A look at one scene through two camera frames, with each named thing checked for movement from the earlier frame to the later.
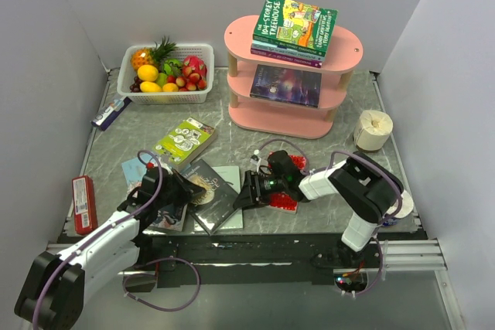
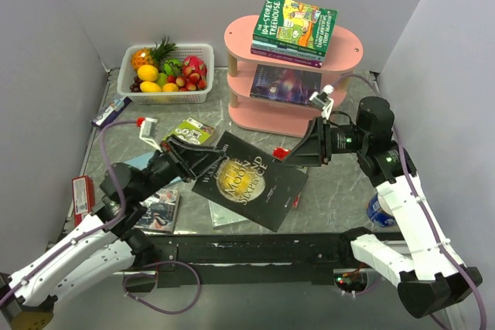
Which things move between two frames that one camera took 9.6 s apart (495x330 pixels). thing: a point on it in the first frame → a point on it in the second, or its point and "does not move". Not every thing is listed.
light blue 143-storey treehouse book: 287,49 does not move
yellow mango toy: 150,86 does not move
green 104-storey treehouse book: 295,25 does not move
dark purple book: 287,85 does not move
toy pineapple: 154,56 does not move
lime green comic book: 186,142 does not move
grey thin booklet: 233,219 → 221,216
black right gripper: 248,195 → 315,149
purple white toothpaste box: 107,116 does not move
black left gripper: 189,191 → 208,155
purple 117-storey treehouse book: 286,57 does not move
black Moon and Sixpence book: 210,209 → 251,183
